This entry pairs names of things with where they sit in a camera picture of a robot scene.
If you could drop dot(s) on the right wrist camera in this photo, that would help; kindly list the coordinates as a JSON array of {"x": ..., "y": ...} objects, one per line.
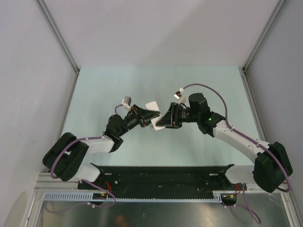
[{"x": 180, "y": 96}]

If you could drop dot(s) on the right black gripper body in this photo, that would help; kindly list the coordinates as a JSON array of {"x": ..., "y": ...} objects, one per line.
[{"x": 177, "y": 115}]

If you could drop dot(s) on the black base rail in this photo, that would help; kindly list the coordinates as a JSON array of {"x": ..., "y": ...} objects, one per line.
[{"x": 160, "y": 180}]

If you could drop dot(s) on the grey cable duct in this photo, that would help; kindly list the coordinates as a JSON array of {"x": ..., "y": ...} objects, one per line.
[{"x": 101, "y": 196}]

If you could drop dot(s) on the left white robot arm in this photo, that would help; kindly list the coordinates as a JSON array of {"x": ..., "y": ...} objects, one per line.
[{"x": 65, "y": 159}]

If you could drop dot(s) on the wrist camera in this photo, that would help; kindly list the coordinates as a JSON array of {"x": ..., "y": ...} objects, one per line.
[
  {"x": 180, "y": 96},
  {"x": 126, "y": 103}
]

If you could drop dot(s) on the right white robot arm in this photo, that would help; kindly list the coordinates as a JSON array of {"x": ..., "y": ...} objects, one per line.
[{"x": 270, "y": 163}]

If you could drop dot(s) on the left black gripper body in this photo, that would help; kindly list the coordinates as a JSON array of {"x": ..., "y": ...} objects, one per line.
[{"x": 141, "y": 118}]

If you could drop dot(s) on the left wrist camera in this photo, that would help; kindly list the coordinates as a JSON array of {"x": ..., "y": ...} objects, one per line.
[{"x": 126, "y": 103}]

